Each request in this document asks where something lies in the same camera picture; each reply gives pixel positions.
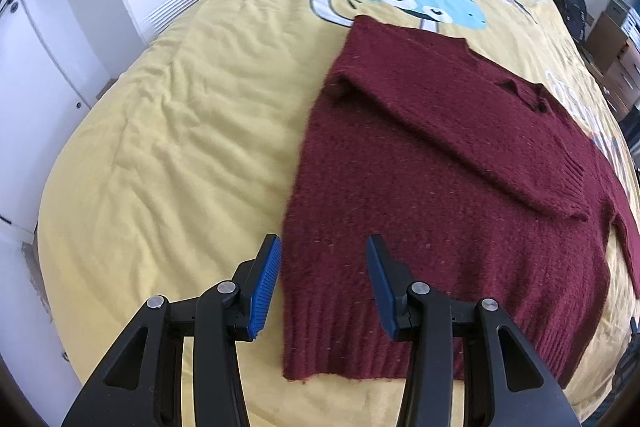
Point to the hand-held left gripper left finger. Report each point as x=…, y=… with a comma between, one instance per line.
x=264, y=287

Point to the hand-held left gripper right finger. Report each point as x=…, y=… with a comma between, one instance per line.
x=382, y=287

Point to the maroon knitted sweater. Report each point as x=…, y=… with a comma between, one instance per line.
x=425, y=157

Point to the yellow printed bedspread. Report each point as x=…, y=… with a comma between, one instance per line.
x=175, y=132

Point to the white wardrobe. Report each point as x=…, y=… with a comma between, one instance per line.
x=50, y=57

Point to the tall wooden drawer chest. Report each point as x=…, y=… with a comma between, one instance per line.
x=607, y=52

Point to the black backpack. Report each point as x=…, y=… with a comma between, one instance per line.
x=572, y=7

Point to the stack of storage boxes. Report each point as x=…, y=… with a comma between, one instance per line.
x=622, y=14

